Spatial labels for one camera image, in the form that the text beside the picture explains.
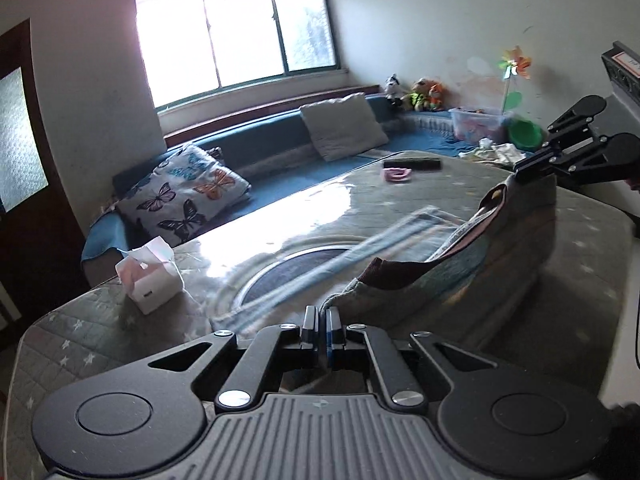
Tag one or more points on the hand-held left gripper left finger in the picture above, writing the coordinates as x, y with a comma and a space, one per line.
310, 330

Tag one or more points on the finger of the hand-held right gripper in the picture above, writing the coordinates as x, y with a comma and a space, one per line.
565, 165
552, 135

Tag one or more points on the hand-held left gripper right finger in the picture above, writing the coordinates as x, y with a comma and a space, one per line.
333, 330

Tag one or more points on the green plastic bowl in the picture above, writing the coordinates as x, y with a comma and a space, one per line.
525, 135

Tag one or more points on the round black induction cooktop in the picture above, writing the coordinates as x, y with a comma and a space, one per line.
280, 280

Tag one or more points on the pale crumpled cloth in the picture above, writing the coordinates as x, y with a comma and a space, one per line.
492, 152

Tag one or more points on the clear plastic storage box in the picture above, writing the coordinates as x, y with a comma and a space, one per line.
477, 125

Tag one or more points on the colourful pinwheel toy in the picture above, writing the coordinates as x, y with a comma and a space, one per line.
515, 65

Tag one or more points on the bear plush toy green vest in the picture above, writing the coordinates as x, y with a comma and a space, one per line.
419, 96

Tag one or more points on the black remote control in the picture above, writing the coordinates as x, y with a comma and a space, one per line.
412, 163

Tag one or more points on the pink hair band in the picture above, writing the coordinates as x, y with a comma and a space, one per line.
395, 176

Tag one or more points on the cow plush toy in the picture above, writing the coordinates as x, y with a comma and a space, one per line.
394, 90

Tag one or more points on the white tissue box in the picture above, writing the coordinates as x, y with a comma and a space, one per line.
150, 280

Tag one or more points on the blue sofa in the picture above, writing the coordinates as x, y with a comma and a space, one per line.
280, 160

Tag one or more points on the butterfly print pillow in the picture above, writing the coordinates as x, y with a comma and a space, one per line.
185, 190

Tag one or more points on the dark patterned cushion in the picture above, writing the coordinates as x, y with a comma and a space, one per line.
212, 152

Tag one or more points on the plain grey pillow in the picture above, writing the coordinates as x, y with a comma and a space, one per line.
342, 127

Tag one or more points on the dark wooden glass door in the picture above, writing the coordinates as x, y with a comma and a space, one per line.
55, 240

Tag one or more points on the wooden sofa back rail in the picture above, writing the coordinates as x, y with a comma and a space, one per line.
250, 112

